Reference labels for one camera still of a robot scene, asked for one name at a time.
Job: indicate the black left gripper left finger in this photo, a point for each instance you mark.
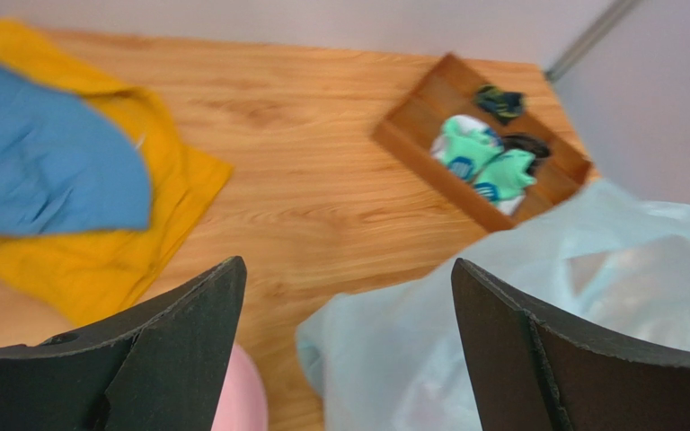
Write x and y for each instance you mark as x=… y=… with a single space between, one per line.
x=159 y=365

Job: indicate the wooden divided tray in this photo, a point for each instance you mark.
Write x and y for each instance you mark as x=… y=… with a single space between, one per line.
x=408 y=130

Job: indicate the light blue plastic bag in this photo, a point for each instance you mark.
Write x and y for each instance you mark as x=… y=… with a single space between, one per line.
x=392 y=358

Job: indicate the black patterned sock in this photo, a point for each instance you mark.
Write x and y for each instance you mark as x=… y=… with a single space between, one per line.
x=534 y=145
x=504 y=106

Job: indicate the blue cloth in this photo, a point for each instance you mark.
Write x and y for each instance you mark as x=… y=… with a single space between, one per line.
x=64 y=167

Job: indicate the teal white sock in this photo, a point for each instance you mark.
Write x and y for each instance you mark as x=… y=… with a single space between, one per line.
x=465 y=145

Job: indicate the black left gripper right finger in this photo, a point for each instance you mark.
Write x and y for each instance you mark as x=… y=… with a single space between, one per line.
x=533 y=366

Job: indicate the aluminium frame rail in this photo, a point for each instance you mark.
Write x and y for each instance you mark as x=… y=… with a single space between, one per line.
x=613 y=15

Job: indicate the pink plate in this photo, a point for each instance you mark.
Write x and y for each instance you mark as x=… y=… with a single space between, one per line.
x=243 y=404

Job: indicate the yellow cloth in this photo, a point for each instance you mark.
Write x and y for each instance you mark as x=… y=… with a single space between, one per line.
x=90 y=276

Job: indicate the teal blue sock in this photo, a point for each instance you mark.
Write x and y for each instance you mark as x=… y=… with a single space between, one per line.
x=503 y=182

